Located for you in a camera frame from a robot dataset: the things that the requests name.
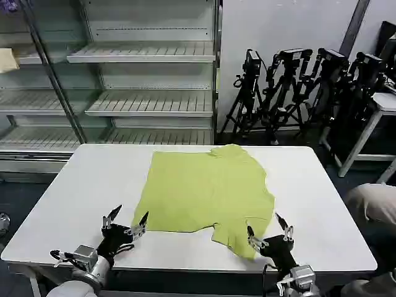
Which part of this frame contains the glass-sided display shelf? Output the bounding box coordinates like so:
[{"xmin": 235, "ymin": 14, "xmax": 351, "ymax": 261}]
[{"xmin": 0, "ymin": 0, "xmax": 88, "ymax": 184}]

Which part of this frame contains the beige paper bag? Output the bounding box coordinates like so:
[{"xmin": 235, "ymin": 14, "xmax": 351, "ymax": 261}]
[{"xmin": 0, "ymin": 47, "xmax": 21, "ymax": 74}]

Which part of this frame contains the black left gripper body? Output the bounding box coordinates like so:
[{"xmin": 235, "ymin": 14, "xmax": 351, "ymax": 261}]
[{"xmin": 97, "ymin": 223, "xmax": 136, "ymax": 264}]

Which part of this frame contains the small white metal table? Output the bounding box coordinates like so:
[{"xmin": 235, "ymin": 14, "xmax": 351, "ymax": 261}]
[{"xmin": 318, "ymin": 91, "xmax": 396, "ymax": 179}]

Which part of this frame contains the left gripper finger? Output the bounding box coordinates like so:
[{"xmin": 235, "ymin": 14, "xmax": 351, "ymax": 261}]
[
  {"xmin": 124, "ymin": 211, "xmax": 150, "ymax": 242},
  {"xmin": 101, "ymin": 204, "xmax": 123, "ymax": 231}
]

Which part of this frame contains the purple package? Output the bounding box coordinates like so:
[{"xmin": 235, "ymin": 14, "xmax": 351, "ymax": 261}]
[{"xmin": 0, "ymin": 0, "xmax": 20, "ymax": 14}]

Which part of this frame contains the person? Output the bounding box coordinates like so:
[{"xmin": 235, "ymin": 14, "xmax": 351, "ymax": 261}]
[{"xmin": 342, "ymin": 183, "xmax": 396, "ymax": 297}]

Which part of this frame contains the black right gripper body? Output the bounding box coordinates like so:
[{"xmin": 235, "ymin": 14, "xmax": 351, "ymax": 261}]
[{"xmin": 259, "ymin": 235, "xmax": 300, "ymax": 273}]

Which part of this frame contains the dark monitor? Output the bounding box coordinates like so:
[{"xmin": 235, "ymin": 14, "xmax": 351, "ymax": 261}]
[{"xmin": 377, "ymin": 20, "xmax": 396, "ymax": 64}]

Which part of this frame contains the white open display shelf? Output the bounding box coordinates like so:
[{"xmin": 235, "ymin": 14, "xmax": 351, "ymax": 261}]
[{"xmin": 66, "ymin": 0, "xmax": 223, "ymax": 147}]

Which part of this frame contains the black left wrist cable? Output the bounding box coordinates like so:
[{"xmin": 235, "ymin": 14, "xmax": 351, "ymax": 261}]
[{"xmin": 49, "ymin": 249, "xmax": 77, "ymax": 267}]

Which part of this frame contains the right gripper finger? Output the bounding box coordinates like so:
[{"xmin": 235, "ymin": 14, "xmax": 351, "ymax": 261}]
[
  {"xmin": 246, "ymin": 225, "xmax": 269, "ymax": 250},
  {"xmin": 274, "ymin": 212, "xmax": 295, "ymax": 242}
]

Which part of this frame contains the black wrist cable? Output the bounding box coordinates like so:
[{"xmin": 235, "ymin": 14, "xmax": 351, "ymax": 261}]
[
  {"xmin": 262, "ymin": 262, "xmax": 279, "ymax": 297},
  {"xmin": 49, "ymin": 249, "xmax": 77, "ymax": 267}
]

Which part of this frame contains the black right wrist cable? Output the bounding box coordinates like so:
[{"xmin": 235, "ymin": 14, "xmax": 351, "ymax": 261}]
[{"xmin": 262, "ymin": 262, "xmax": 279, "ymax": 297}]

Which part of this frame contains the dark round floor object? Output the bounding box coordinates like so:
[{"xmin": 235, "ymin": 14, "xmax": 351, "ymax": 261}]
[{"xmin": 0, "ymin": 211, "xmax": 11, "ymax": 238}]

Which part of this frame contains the grey slanted wall pole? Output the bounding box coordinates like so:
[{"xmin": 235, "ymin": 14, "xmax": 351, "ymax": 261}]
[{"xmin": 339, "ymin": 0, "xmax": 371, "ymax": 60}]

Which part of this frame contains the lime green printed shirt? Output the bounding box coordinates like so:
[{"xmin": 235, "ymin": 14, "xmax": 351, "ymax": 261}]
[{"xmin": 131, "ymin": 144, "xmax": 277, "ymax": 260}]

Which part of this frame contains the white table leg frame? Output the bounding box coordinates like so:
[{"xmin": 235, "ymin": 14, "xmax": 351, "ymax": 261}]
[{"xmin": 375, "ymin": 157, "xmax": 396, "ymax": 186}]

